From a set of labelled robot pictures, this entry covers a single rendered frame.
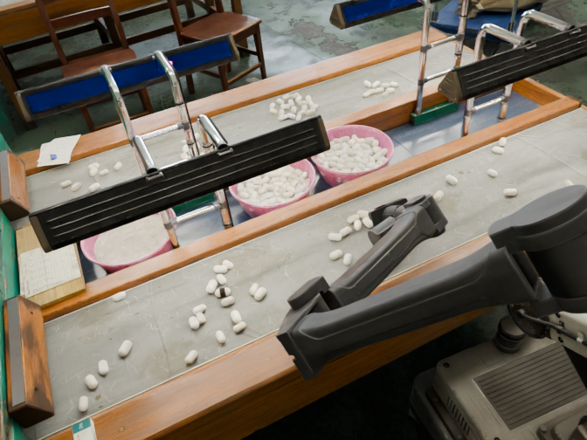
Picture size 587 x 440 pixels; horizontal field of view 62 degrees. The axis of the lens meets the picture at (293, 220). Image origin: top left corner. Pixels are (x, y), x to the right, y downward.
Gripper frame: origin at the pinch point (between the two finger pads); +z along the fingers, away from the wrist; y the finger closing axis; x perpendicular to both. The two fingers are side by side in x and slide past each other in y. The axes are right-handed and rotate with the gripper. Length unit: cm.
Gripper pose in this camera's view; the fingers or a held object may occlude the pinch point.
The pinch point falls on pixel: (375, 217)
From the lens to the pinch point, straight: 125.2
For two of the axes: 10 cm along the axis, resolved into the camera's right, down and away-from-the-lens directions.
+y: -9.0, 3.6, -2.7
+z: -2.9, 0.0, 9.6
